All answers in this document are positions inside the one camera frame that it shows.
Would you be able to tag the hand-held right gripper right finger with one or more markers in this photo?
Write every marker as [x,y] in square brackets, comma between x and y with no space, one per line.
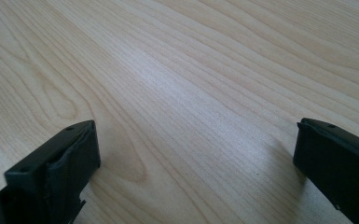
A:
[338,168]

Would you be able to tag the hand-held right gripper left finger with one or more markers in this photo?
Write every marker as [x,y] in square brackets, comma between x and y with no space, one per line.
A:
[56,174]

